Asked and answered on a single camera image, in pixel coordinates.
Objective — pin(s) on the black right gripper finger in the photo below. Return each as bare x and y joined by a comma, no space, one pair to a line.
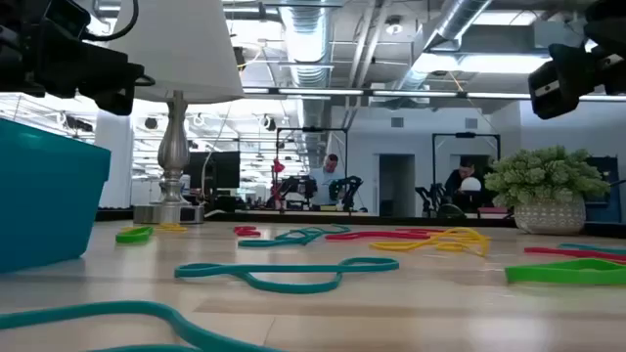
613,78
562,68

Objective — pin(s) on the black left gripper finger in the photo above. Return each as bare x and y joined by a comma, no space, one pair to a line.
19,63
112,78

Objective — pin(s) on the black background robot arm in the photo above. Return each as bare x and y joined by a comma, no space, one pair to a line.
298,186
348,186

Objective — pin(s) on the teal plastic bin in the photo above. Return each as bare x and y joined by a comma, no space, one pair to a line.
49,195

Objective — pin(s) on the silver table lamp white shade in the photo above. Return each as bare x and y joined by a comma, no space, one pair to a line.
171,49

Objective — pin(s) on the green artificial plant in pot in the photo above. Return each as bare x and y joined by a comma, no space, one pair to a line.
552,176

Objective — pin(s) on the black computer monitor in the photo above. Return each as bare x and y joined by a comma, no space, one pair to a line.
227,168
200,168

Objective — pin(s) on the blue cabinet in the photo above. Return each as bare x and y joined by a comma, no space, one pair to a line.
606,205

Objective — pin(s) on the black hanging ceiling device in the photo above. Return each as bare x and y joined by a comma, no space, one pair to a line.
240,57

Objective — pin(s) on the white round globe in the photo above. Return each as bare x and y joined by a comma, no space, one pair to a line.
471,184

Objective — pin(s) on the person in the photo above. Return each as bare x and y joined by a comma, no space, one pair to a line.
325,183
456,182

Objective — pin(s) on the pink box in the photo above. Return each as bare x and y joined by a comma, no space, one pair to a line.
493,212

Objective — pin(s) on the green resistance band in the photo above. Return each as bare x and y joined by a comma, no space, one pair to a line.
132,238
562,275

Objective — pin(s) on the teal resistance band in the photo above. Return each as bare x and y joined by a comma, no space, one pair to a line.
264,243
122,307
293,268
596,247

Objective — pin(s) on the red resistance band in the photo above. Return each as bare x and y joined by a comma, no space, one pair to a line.
572,253
371,235
247,233

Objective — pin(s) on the red clamp lamp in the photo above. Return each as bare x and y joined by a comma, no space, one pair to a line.
279,167

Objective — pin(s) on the long LED light bar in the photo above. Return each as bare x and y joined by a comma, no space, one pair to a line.
318,91

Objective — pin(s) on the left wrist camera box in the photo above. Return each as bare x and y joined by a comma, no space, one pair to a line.
68,17

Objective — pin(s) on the black background station frame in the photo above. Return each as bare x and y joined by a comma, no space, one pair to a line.
313,129
464,134

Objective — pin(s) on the silver ventilation duct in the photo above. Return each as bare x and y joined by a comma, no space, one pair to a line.
305,39
455,19

